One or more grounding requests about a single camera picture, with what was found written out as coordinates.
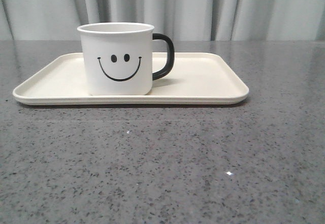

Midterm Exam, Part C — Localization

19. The white smiley mug black handle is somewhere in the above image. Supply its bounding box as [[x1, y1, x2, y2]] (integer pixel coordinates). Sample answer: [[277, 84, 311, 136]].
[[77, 22, 175, 95]]

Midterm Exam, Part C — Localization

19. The cream rectangular plastic tray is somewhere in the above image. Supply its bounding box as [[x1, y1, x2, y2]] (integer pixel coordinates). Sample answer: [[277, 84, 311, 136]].
[[13, 52, 249, 106]]

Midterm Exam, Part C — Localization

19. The grey pleated curtain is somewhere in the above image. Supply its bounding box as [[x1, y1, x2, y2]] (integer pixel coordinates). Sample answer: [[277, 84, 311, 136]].
[[1, 0, 324, 41]]

